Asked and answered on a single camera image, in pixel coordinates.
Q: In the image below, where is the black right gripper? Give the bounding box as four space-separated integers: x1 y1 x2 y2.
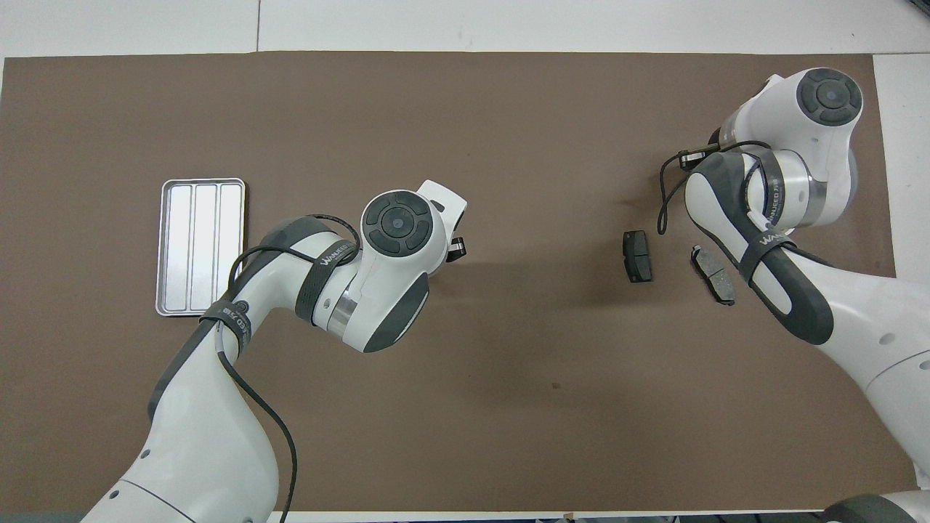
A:
679 128 729 171

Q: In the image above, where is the silver metal tray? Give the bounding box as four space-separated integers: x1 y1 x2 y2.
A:
155 178 246 317

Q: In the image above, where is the curved dark brake pad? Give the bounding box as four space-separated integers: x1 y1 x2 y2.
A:
690 246 737 307

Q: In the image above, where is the rectangular dark brake pad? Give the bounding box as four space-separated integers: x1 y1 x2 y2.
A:
623 230 653 284

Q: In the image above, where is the brown table mat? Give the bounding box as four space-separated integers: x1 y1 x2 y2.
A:
0 51 909 513

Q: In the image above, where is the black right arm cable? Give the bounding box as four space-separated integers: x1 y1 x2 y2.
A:
656 139 785 237

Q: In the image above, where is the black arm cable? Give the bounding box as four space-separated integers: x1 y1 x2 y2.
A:
656 139 785 237
217 214 362 523

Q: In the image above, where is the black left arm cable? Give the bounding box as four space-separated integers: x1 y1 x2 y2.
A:
217 214 362 523

